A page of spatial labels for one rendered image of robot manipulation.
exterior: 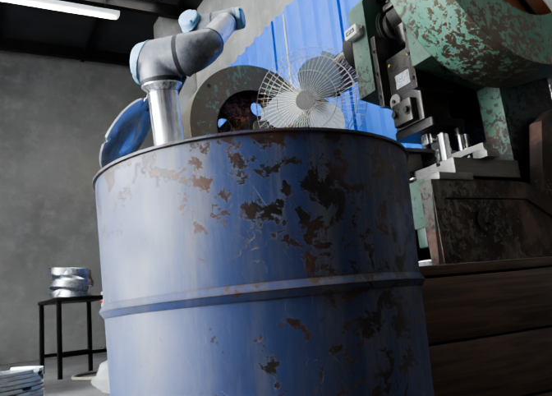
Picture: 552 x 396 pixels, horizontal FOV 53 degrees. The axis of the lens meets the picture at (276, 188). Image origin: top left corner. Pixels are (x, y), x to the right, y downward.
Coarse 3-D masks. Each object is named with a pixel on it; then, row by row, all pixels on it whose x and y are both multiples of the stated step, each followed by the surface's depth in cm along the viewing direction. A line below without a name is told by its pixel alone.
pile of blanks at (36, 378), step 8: (16, 376) 111; (24, 376) 112; (32, 376) 115; (40, 376) 124; (0, 384) 108; (8, 384) 109; (16, 384) 111; (24, 384) 112; (32, 384) 115; (40, 384) 118; (0, 392) 108; (8, 392) 109; (16, 392) 110; (24, 392) 112; (32, 392) 114; (40, 392) 124
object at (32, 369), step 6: (24, 366) 130; (30, 366) 129; (36, 366) 128; (42, 366) 124; (0, 372) 118; (6, 372) 124; (12, 372) 122; (18, 372) 111; (24, 372) 113; (30, 372) 115; (0, 378) 108
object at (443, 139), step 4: (440, 132) 176; (440, 136) 175; (444, 136) 174; (440, 140) 175; (444, 140) 174; (448, 140) 175; (440, 144) 175; (444, 144) 173; (448, 144) 174; (440, 148) 175; (444, 148) 173; (448, 148) 174; (440, 152) 174; (444, 152) 173; (448, 152) 173; (440, 156) 174; (444, 156) 173; (448, 156) 173
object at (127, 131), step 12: (132, 108) 183; (144, 108) 191; (120, 120) 179; (132, 120) 187; (144, 120) 196; (108, 132) 177; (120, 132) 184; (132, 132) 194; (144, 132) 202; (108, 144) 181; (120, 144) 190; (132, 144) 198; (108, 156) 186; (120, 156) 194
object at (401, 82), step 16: (400, 64) 200; (400, 80) 200; (400, 96) 199; (416, 96) 192; (432, 96) 193; (400, 112) 195; (416, 112) 191; (432, 112) 191; (448, 112) 195; (400, 128) 199
